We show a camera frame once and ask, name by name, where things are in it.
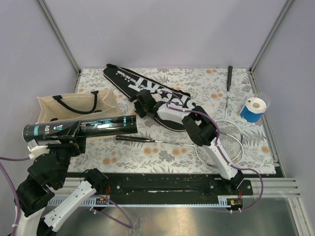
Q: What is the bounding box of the white slotted cable duct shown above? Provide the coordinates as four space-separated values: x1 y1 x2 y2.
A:
46 196 244 207

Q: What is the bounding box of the black sport racket cover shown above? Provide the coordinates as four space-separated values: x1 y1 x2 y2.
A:
103 64 196 118

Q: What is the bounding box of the white racket black handle right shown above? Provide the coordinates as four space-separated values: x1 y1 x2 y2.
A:
216 65 243 148

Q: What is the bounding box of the black shuttlecock tube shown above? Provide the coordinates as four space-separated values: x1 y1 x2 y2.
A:
22 115 138 142

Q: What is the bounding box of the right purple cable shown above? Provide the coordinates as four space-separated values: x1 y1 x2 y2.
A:
166 102 264 212

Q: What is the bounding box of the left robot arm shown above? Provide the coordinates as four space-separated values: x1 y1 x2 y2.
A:
12 121 108 236

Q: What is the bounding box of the floral table mat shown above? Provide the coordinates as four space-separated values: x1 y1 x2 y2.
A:
69 68 276 175

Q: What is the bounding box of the blue wrapped toilet paper roll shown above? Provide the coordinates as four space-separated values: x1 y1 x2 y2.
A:
240 97 268 123

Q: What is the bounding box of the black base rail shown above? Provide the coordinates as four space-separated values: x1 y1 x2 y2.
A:
98 173 253 200

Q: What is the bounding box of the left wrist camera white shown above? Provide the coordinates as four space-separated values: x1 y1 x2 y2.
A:
28 140 50 159

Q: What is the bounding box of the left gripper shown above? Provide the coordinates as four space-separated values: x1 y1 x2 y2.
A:
44 120 88 185

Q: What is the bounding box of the beige canvas tote bag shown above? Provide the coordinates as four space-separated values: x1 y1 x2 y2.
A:
35 88 121 143

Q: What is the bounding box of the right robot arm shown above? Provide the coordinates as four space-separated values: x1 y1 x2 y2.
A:
130 89 244 195

